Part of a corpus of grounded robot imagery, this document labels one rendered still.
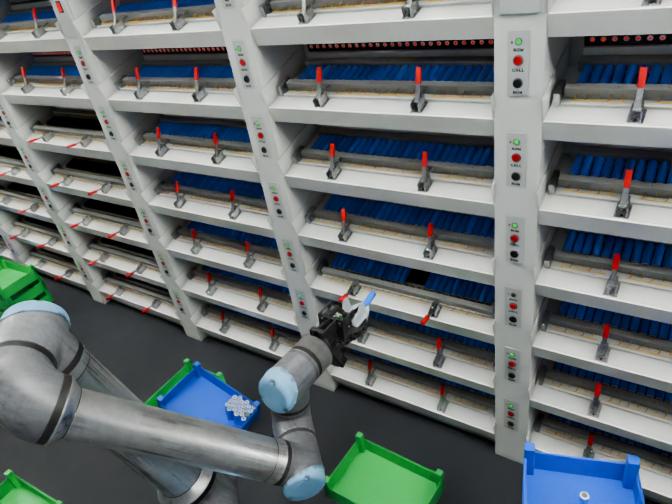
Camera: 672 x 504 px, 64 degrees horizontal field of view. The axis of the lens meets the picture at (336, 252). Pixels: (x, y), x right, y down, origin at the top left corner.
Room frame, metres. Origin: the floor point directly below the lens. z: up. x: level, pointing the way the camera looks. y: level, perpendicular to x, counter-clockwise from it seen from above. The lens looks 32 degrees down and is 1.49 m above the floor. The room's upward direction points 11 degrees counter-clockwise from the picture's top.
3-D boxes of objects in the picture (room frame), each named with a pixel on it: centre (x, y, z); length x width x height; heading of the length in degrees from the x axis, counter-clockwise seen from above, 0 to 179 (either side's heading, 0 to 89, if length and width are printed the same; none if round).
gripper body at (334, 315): (1.00, 0.05, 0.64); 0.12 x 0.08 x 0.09; 141
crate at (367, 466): (0.99, -0.01, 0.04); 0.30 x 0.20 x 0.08; 49
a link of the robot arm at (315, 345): (0.94, 0.10, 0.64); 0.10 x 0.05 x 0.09; 51
